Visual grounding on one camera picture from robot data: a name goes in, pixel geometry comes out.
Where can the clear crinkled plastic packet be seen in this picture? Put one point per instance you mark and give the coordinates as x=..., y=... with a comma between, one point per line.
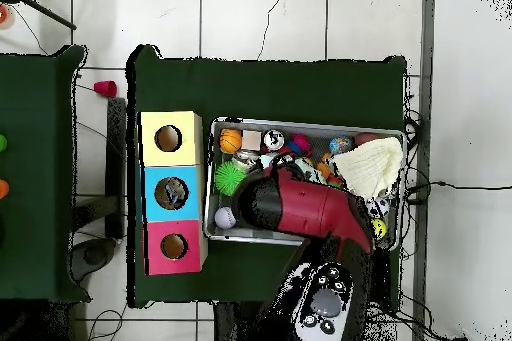
x=172, y=194

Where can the cream waffle cloth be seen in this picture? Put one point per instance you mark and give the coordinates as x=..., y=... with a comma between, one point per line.
x=370, y=165

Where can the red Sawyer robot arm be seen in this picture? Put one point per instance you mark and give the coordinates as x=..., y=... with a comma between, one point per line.
x=312, y=205

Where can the wooden box with three holes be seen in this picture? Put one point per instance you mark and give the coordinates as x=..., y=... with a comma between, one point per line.
x=188, y=149

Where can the silver mesh bin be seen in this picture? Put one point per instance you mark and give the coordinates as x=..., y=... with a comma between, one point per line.
x=224, y=234

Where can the large green spiky ball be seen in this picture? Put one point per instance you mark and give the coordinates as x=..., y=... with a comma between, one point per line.
x=230, y=178

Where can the wooden block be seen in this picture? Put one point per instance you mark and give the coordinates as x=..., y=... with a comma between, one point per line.
x=252, y=140

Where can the orange toy basketball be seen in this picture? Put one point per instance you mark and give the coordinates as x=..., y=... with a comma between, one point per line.
x=230, y=141

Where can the white toy baseball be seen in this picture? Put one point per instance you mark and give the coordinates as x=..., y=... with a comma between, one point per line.
x=225, y=218

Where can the dark green table cloth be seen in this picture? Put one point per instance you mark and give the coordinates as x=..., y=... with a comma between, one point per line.
x=280, y=89
x=36, y=117

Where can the yellow ball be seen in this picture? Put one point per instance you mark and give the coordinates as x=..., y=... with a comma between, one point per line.
x=379, y=229

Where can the red plastic cup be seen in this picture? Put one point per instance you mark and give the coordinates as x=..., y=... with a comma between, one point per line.
x=104, y=89

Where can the orange object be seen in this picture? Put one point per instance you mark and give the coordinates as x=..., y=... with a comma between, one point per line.
x=2, y=189

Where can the green round object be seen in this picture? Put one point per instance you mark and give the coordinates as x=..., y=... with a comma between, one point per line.
x=1, y=143

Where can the red round object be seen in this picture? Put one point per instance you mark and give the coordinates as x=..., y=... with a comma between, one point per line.
x=2, y=14

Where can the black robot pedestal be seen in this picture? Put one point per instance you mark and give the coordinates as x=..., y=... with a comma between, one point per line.
x=232, y=325

